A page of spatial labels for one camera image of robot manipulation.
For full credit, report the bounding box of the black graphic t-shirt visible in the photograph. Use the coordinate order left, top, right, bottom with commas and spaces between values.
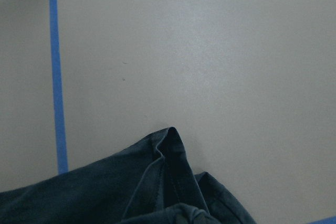
1, 127, 254, 223

